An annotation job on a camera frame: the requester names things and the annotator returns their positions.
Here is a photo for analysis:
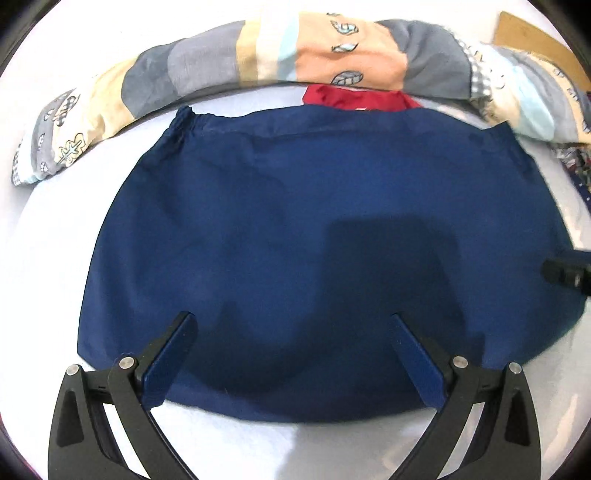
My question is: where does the yellow blue star-print cloth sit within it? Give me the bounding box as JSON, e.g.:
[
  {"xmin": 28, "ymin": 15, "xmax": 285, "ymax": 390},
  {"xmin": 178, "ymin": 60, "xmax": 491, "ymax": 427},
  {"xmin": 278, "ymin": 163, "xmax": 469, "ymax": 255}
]
[{"xmin": 570, "ymin": 173, "xmax": 591, "ymax": 204}]

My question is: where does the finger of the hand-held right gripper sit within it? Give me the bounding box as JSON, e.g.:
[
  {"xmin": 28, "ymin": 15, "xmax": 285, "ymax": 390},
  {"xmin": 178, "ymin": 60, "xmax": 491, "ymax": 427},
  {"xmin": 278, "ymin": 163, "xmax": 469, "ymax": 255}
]
[{"xmin": 541, "ymin": 259, "xmax": 591, "ymax": 296}]

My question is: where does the dark leaf-print cloth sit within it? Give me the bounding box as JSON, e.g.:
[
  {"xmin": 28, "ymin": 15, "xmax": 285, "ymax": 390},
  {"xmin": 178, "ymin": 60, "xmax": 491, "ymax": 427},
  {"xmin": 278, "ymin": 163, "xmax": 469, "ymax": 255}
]
[{"xmin": 550, "ymin": 142, "xmax": 591, "ymax": 183}]

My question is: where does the light blue cloud-print bed sheet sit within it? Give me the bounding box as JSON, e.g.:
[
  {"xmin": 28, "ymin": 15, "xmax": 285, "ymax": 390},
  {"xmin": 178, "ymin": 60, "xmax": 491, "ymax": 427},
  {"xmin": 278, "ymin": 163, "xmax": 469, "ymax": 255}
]
[{"xmin": 0, "ymin": 78, "xmax": 591, "ymax": 480}]

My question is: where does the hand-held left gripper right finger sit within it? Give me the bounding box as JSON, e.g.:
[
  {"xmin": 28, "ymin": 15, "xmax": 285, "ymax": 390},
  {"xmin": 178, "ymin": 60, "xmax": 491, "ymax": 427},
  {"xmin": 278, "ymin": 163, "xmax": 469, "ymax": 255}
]
[{"xmin": 389, "ymin": 314, "xmax": 542, "ymax": 480}]

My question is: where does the striped patchwork rolled quilt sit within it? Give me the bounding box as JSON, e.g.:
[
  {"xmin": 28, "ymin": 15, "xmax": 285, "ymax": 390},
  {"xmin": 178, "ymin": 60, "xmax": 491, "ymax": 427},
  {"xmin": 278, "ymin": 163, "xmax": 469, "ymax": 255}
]
[{"xmin": 11, "ymin": 9, "xmax": 591, "ymax": 188}]

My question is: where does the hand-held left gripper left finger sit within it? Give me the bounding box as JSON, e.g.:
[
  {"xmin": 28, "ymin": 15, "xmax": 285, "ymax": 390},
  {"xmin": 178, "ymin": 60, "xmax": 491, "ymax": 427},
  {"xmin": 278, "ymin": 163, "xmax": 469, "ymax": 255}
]
[{"xmin": 50, "ymin": 311, "xmax": 198, "ymax": 480}]

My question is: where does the navy blue work jacket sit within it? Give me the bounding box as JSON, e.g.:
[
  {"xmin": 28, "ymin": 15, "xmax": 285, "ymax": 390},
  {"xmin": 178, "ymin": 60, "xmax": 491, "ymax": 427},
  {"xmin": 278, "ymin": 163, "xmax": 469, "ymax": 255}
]
[{"xmin": 76, "ymin": 84, "xmax": 587, "ymax": 423}]

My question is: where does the wooden headboard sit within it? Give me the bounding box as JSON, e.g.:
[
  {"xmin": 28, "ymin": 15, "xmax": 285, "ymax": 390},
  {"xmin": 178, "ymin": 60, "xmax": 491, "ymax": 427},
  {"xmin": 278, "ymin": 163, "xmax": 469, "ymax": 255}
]
[{"xmin": 494, "ymin": 11, "xmax": 580, "ymax": 65}]

